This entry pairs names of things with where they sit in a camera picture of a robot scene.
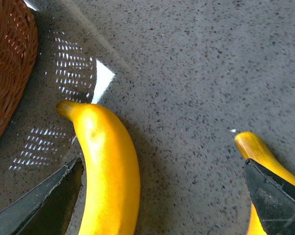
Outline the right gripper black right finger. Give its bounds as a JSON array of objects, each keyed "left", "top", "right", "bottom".
[{"left": 244, "top": 159, "right": 295, "bottom": 235}]

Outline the yellow banana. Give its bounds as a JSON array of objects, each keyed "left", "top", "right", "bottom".
[
  {"left": 234, "top": 131, "right": 295, "bottom": 235},
  {"left": 56, "top": 100, "right": 140, "bottom": 235}
]

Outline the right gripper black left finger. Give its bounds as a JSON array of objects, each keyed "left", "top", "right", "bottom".
[{"left": 0, "top": 157, "right": 84, "bottom": 235}]

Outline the left brown wicker basket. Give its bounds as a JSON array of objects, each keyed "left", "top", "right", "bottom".
[{"left": 0, "top": 0, "right": 38, "bottom": 138}]

